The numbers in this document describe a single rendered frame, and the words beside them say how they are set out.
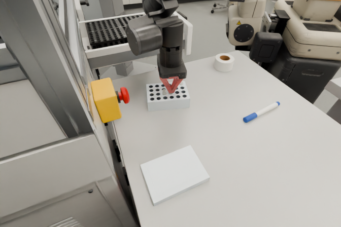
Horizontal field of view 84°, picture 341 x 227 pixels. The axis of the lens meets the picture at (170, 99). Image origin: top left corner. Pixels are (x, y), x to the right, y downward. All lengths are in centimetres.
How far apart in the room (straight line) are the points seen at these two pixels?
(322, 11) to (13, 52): 119
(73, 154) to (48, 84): 14
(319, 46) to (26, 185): 112
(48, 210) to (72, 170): 16
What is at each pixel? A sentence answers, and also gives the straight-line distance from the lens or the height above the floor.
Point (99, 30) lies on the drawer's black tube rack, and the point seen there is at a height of 90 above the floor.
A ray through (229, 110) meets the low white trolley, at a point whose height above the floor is 76.
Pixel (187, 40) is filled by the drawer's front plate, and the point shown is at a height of 88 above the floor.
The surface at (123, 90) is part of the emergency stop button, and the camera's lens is 43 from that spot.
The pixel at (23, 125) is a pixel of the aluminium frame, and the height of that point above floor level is 99.
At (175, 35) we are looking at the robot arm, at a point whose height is 99.
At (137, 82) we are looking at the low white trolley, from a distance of 67.
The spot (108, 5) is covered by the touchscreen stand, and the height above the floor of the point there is 70.
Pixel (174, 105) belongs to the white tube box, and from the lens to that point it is 55.
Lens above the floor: 117
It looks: 43 degrees down
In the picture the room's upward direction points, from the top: straight up
